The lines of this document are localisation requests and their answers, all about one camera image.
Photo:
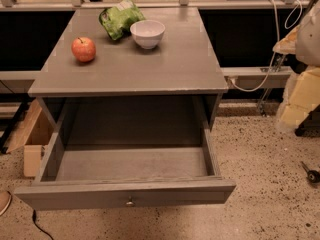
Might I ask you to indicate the grey wooden cabinet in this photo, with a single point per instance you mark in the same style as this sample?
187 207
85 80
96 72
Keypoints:
183 64

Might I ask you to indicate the green chip bag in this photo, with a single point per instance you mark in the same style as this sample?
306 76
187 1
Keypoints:
118 19

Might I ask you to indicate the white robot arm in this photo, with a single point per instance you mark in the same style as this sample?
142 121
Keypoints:
308 39

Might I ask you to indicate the open grey top drawer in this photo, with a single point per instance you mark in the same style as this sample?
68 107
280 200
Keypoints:
157 150

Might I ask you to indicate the round floor object at left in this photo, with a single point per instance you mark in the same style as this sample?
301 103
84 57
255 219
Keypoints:
5 200

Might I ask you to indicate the red apple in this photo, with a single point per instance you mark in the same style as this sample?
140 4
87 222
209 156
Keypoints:
83 49

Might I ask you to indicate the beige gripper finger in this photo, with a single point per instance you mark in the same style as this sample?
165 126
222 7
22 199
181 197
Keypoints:
301 96
287 45

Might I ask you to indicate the round metal drawer knob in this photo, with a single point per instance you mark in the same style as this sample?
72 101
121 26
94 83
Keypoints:
130 202

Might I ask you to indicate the black caster wheel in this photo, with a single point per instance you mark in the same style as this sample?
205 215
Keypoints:
313 176

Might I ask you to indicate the wooden box on floor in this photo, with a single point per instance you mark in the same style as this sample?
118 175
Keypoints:
32 135

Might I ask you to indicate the white ceramic bowl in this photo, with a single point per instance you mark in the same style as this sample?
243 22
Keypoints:
147 33

